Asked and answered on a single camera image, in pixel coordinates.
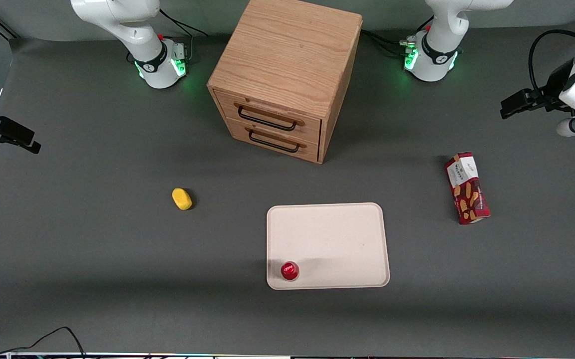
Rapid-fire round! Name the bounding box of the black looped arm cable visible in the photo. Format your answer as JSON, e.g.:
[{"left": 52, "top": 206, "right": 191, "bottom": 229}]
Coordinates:
[{"left": 528, "top": 29, "right": 575, "bottom": 93}]

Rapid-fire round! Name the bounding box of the black arm base cable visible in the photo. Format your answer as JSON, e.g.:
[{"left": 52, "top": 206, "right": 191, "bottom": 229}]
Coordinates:
[
  {"left": 361, "top": 28, "right": 419, "bottom": 53},
  {"left": 159, "top": 9, "right": 209, "bottom": 63}
]

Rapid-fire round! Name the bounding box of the black left arm base cable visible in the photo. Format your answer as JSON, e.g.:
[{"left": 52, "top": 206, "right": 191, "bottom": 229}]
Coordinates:
[{"left": 361, "top": 28, "right": 419, "bottom": 53}]

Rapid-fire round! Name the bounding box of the beige plastic tray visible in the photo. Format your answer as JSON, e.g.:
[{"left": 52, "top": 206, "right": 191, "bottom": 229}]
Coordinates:
[{"left": 266, "top": 202, "right": 391, "bottom": 290}]

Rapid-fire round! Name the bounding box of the black metal drawer handle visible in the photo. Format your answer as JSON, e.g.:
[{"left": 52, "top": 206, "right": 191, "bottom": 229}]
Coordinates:
[
  {"left": 237, "top": 105, "right": 298, "bottom": 132},
  {"left": 248, "top": 129, "right": 301, "bottom": 154}
]

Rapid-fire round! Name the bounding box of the black right arm base cable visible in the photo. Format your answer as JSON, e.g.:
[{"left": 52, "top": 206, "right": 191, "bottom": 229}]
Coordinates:
[{"left": 159, "top": 9, "right": 209, "bottom": 63}]

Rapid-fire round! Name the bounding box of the black cable on table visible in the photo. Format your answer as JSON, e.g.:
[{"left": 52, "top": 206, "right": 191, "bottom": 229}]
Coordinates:
[{"left": 0, "top": 326, "right": 87, "bottom": 359}]

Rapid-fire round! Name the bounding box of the yellow oval sponge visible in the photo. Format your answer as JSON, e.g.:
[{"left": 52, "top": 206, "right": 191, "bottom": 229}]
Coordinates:
[{"left": 172, "top": 188, "right": 193, "bottom": 211}]

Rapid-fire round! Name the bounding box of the wooden drawer cabinet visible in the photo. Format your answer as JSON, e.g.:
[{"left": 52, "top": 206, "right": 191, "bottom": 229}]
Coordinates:
[{"left": 207, "top": 0, "right": 363, "bottom": 165}]

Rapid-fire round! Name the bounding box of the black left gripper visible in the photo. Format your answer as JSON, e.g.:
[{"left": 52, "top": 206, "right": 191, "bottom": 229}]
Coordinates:
[{"left": 500, "top": 60, "right": 575, "bottom": 120}]

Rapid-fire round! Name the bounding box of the red cookie box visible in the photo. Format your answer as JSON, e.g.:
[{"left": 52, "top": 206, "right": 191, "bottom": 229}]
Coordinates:
[{"left": 444, "top": 152, "right": 491, "bottom": 225}]

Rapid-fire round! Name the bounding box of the wooden drawer front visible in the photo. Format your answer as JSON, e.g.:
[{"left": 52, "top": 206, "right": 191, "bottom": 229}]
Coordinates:
[
  {"left": 225, "top": 119, "right": 320, "bottom": 162},
  {"left": 214, "top": 91, "right": 322, "bottom": 146}
]

